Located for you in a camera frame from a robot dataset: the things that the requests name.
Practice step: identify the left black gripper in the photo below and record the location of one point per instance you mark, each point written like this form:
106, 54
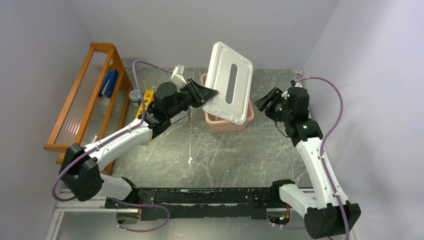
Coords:
204, 93

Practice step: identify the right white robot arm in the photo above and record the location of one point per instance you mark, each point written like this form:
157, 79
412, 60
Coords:
330, 213

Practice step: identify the yellow test tube rack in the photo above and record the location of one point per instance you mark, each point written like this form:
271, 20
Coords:
145, 102

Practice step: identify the wooden drying rack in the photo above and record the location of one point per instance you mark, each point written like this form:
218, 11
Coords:
84, 113

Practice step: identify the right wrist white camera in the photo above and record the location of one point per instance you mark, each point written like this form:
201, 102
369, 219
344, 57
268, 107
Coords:
296, 83

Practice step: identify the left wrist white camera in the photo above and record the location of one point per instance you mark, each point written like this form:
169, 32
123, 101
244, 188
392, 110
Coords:
177, 76

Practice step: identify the white plastic lid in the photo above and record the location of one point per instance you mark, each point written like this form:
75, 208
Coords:
230, 74

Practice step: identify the red tipped glass thermometer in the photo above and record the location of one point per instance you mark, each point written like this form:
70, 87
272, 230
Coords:
94, 138

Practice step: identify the blue clamp on rack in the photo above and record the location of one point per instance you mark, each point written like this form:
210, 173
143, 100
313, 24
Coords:
108, 84

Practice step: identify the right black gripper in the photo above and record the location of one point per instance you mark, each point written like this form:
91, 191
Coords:
262, 103

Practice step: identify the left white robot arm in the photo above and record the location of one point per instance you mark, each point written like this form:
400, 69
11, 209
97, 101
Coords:
82, 165

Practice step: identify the wrist white camera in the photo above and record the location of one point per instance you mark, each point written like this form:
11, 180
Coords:
296, 83
177, 76

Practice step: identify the pink plastic bin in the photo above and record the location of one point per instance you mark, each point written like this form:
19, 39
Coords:
219, 125

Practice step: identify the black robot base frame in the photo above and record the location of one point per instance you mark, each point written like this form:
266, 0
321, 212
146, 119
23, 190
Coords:
153, 204

